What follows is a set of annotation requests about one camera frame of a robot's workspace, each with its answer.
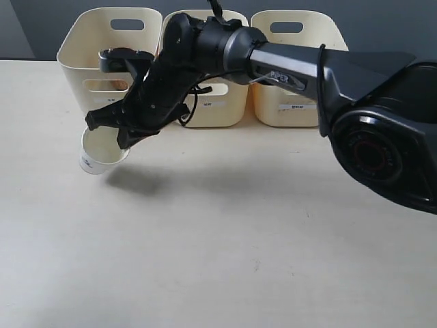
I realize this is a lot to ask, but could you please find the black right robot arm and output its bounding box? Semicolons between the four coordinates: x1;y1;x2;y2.
85;13;436;213

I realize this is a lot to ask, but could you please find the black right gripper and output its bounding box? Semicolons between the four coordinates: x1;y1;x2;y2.
85;13;202;150

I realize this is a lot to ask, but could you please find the cream middle plastic bin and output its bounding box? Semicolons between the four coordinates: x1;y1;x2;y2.
157;9;249;128

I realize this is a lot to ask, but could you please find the cream plastic bin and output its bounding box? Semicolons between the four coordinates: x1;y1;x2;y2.
57;7;163;115
251;10;348;128
157;9;249;128

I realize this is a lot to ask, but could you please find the brown wooden cup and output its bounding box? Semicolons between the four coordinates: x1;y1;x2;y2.
108;46;137;91

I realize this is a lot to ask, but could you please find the cream left plastic bin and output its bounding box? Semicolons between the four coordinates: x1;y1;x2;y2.
57;7;163;115

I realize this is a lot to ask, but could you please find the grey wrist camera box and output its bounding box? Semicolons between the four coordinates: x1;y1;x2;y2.
98;47;154;75

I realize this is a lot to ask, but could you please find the white paper cup blue logo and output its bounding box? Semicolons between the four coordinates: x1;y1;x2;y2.
79;126;130;175

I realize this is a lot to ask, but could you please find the cream right plastic bin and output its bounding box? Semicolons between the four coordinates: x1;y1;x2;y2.
251;10;348;128

